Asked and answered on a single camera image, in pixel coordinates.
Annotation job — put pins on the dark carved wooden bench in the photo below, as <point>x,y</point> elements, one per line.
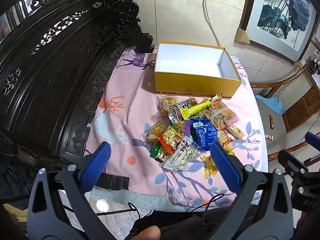
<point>57,67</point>

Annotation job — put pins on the black carved wooden block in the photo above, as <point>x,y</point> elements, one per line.
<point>113,181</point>

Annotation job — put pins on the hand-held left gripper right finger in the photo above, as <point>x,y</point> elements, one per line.
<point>226,167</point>

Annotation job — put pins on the blue round snack packet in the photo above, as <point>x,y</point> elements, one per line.
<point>203,133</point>

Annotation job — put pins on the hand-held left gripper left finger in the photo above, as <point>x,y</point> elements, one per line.
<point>96,165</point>

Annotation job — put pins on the pile of snack packets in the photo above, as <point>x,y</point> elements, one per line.
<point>180,155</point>

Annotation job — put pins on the yellow cardboard box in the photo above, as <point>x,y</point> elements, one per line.
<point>190,60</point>

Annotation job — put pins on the orange-red snack packet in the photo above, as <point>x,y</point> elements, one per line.
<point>171,137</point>

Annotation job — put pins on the small red packet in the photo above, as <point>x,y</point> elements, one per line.
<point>269,137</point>
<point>271,121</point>

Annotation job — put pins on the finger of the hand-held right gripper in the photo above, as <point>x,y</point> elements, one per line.
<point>291,163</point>
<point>313,141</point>

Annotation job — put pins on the person's left hand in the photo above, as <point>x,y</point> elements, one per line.
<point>147,233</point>

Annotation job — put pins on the framed lotus painting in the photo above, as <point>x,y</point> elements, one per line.
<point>280,12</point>

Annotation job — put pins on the blue cloth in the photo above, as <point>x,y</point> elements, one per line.
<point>271,103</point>

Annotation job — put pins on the puffed rice bar packet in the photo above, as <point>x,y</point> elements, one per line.
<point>235,132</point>

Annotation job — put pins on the yellow-green stick snack packet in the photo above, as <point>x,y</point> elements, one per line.
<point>197,107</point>

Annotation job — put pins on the grey mat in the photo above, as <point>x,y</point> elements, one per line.
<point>150,200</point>

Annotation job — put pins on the round white disc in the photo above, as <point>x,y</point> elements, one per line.
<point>102,205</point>

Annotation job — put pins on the dark chocolate bar packet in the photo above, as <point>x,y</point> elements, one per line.
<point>178,108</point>

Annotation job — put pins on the wooden chair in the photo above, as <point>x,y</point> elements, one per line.
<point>297,105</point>

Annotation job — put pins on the cardboard corner protector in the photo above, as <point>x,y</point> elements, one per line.
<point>242,36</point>

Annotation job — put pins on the yellow clear snack packet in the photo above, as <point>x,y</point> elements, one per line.
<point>210,166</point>

